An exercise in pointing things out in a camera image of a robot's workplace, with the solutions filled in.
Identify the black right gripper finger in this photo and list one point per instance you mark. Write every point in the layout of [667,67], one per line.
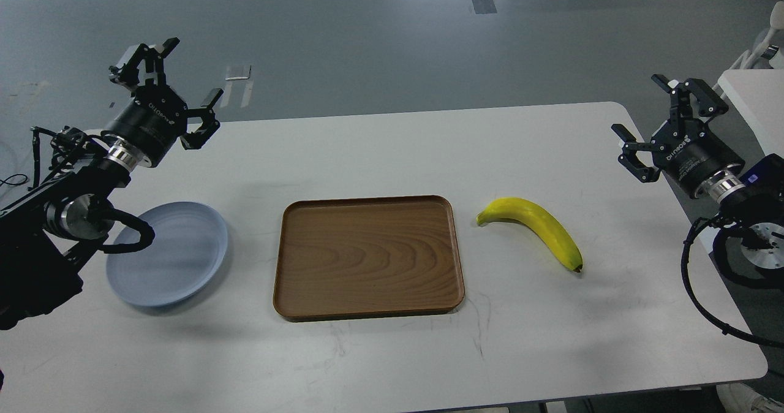
[693,104]
[629,155]

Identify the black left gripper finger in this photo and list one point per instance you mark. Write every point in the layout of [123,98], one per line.
[195,140]
[141,70]

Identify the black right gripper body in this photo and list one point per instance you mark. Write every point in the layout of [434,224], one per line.
[692,155]

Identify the white side table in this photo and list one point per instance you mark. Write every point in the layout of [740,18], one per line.
[758,96]

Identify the white wheeled chair frame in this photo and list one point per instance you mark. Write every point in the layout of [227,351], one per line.
[765,53]

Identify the yellow banana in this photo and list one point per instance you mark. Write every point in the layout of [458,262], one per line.
[539,220]

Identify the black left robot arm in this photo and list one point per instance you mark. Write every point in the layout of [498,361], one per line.
[51,232]

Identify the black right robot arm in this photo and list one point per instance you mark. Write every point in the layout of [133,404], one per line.
[747,247]

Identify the brown wooden tray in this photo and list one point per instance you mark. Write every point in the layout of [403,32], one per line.
[366,258]

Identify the light blue plate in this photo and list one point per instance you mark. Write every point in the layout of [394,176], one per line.
[189,248]

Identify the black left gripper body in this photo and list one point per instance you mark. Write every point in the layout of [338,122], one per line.
[151,122]

